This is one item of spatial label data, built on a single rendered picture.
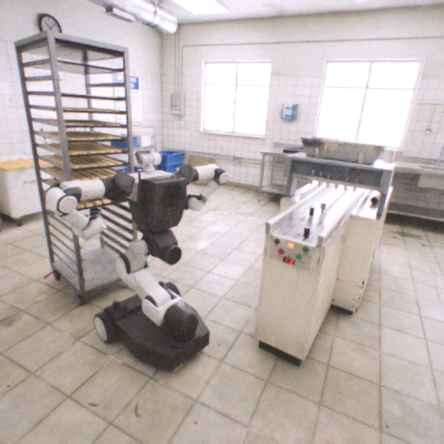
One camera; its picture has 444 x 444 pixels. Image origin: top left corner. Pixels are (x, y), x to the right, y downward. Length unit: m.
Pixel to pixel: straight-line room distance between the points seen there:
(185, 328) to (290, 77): 4.77
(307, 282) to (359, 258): 0.72
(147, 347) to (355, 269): 1.51
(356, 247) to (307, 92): 3.79
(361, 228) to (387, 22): 3.95
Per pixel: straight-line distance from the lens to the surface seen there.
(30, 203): 4.36
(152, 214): 1.59
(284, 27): 5.92
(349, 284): 2.44
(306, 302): 1.77
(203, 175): 1.88
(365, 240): 2.28
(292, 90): 5.71
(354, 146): 2.20
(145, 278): 2.07
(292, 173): 2.35
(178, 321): 1.80
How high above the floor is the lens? 1.46
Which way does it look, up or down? 20 degrees down
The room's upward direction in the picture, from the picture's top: 4 degrees clockwise
